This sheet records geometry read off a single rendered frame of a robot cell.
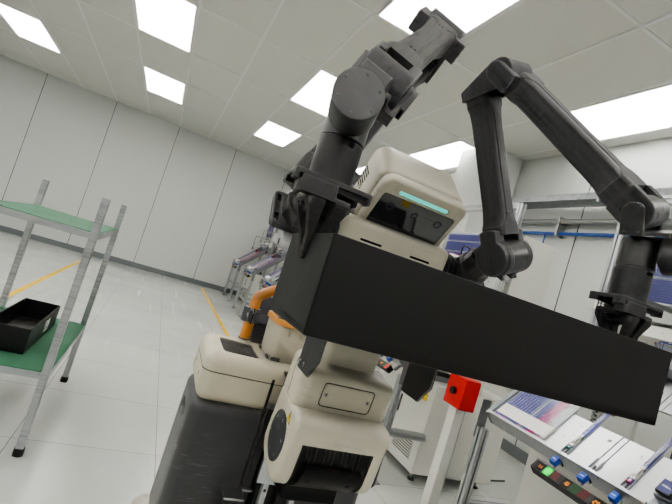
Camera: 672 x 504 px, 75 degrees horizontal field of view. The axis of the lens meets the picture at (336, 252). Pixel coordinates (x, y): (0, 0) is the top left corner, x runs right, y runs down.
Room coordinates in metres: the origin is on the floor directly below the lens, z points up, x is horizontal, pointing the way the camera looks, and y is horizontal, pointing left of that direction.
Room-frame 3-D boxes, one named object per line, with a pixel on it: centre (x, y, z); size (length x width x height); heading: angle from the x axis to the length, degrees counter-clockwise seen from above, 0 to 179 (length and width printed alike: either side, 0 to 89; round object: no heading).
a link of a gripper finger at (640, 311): (0.73, -0.49, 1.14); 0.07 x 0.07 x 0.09; 20
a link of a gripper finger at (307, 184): (0.54, 0.04, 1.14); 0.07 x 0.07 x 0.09; 20
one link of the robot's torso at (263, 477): (1.05, -0.14, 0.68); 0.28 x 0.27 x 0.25; 110
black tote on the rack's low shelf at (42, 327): (2.15, 1.34, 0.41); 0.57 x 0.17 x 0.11; 22
